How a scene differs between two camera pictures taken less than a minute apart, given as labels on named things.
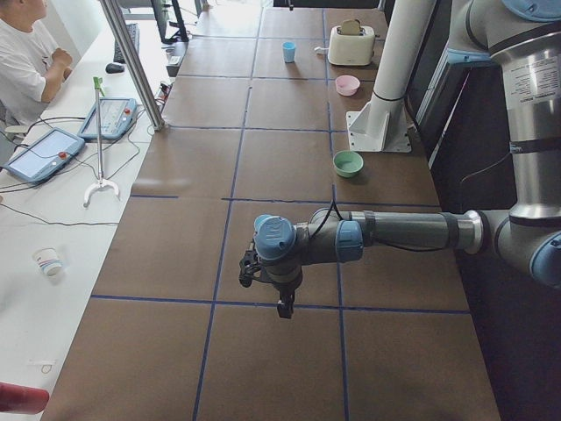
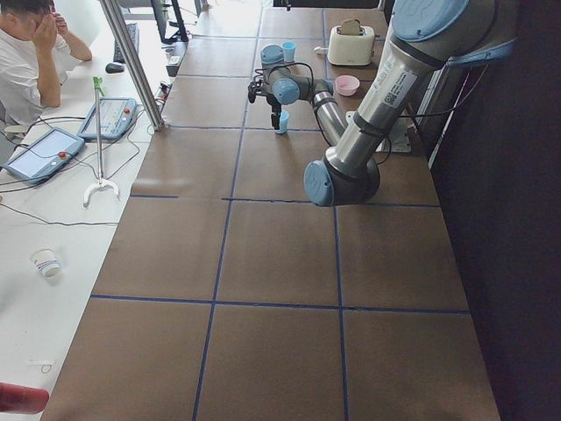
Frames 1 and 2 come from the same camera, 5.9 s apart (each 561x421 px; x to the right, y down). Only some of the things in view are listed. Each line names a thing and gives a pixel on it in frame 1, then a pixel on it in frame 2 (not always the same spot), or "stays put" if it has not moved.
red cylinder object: [20, 399] stays put
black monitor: [169, 24] stays put
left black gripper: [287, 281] -> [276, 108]
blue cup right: [289, 51] stays put
